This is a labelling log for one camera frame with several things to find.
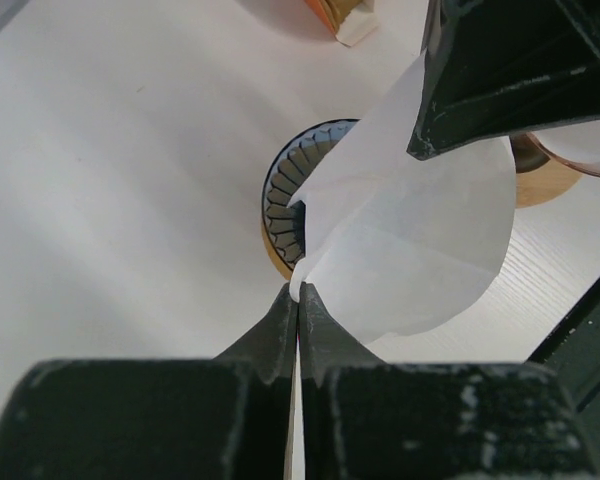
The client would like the white paper coffee filter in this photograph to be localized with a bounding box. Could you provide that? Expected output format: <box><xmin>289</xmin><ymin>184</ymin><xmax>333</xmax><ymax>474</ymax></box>
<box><xmin>532</xmin><ymin>120</ymin><xmax>600</xmax><ymax>164</ymax></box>

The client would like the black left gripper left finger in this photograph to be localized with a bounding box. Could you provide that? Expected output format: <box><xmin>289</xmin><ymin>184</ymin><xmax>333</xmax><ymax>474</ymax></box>
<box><xmin>0</xmin><ymin>289</ymin><xmax>298</xmax><ymax>479</ymax></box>

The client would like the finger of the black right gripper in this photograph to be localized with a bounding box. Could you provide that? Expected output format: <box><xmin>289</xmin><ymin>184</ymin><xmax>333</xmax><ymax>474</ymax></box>
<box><xmin>407</xmin><ymin>0</ymin><xmax>600</xmax><ymax>160</ymax></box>

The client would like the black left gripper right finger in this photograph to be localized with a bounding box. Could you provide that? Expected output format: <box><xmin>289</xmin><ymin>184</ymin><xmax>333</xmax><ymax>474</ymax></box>
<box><xmin>297</xmin><ymin>284</ymin><xmax>599</xmax><ymax>479</ymax></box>

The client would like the blue ribbed glass dripper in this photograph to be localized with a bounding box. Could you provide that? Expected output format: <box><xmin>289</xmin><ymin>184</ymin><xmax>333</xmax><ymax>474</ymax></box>
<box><xmin>260</xmin><ymin>118</ymin><xmax>364</xmax><ymax>262</ymax></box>

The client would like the wooden dripper holder ring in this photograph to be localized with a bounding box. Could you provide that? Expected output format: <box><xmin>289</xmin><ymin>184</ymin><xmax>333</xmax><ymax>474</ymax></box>
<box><xmin>260</xmin><ymin>227</ymin><xmax>294</xmax><ymax>280</ymax></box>

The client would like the pink glass dripper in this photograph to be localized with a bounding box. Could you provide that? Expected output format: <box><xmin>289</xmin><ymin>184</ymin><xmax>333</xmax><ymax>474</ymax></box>
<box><xmin>527</xmin><ymin>130</ymin><xmax>600</xmax><ymax>177</ymax></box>

